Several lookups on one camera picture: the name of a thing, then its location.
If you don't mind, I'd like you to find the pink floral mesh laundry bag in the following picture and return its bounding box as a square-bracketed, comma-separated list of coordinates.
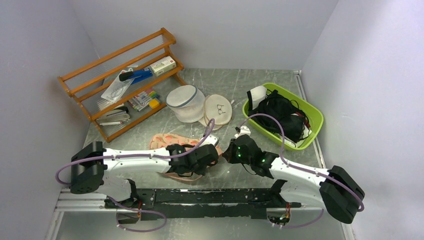
[149, 133, 223, 182]

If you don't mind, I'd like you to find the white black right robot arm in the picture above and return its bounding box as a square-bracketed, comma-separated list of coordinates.
[222, 134, 365, 224]

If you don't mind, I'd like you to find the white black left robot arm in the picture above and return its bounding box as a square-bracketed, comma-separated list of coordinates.
[70, 142, 219, 208]

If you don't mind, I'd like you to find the beige mesh bag with glasses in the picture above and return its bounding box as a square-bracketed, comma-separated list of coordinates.
[198, 94, 233, 131]

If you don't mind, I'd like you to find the white blue-rimmed mesh bag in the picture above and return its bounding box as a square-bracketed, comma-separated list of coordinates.
[165, 85, 206, 123]

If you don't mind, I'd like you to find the white garment in basket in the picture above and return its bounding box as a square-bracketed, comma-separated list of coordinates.
[249, 85, 267, 109]

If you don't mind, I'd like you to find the black clothes pile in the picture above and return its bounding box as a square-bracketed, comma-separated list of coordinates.
[247, 89, 312, 145]

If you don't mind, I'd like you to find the green plastic basket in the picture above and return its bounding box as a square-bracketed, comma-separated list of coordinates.
[248, 82, 324, 151]

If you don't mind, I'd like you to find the marker pen pack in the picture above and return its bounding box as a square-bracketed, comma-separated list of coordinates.
[128, 88, 161, 112]

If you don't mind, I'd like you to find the white pen on shelf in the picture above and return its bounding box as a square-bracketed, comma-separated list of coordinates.
[99, 121, 124, 126]

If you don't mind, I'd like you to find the grey stapler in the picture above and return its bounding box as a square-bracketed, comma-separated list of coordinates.
[96, 105, 131, 124]

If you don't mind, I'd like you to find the white red-marked box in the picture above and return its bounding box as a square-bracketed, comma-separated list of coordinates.
[150, 56, 177, 77]

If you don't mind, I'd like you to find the blue black stapler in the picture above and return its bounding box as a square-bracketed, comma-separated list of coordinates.
[119, 68, 153, 84]

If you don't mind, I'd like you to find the orange wooden shelf rack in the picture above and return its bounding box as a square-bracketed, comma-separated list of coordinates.
[57, 27, 185, 143]

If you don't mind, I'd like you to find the clear plastic packet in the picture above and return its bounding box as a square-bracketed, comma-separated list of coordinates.
[100, 68, 133, 103]

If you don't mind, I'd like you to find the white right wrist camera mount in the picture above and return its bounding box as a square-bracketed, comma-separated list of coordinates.
[234, 125, 251, 139]

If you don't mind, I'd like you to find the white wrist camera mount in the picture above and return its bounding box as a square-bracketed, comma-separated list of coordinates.
[234, 125, 251, 139]
[199, 134, 220, 147]

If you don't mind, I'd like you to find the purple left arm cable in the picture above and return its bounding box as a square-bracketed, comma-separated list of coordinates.
[54, 118, 216, 233]

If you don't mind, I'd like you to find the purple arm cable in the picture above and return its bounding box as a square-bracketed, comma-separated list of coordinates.
[54, 118, 216, 233]
[238, 113, 366, 230]

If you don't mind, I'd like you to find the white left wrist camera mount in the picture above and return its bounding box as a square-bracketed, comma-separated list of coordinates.
[199, 134, 220, 147]

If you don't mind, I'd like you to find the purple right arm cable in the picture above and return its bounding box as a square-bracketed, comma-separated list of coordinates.
[238, 113, 366, 230]

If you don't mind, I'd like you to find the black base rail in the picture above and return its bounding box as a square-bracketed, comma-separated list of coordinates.
[120, 186, 301, 221]

